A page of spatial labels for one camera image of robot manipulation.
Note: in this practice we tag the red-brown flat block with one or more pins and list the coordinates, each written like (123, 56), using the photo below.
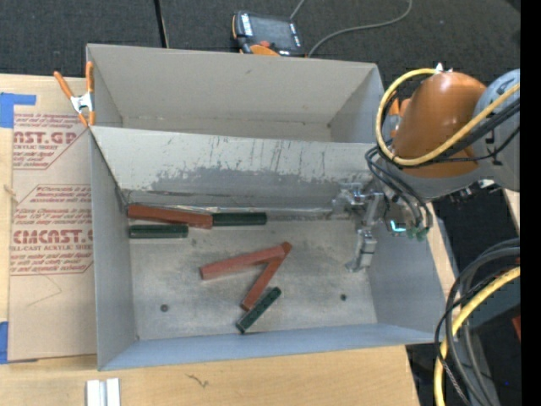
(260, 283)
(169, 215)
(241, 262)

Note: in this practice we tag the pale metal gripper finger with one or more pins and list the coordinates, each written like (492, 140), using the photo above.
(357, 252)
(369, 248)

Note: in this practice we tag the brown cardboard board red print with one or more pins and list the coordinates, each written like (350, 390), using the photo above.
(50, 226)

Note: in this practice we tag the dark green flat block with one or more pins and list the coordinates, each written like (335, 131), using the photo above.
(258, 310)
(158, 231)
(239, 219)

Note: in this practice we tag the grey metal bin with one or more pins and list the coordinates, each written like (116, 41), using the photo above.
(236, 171)

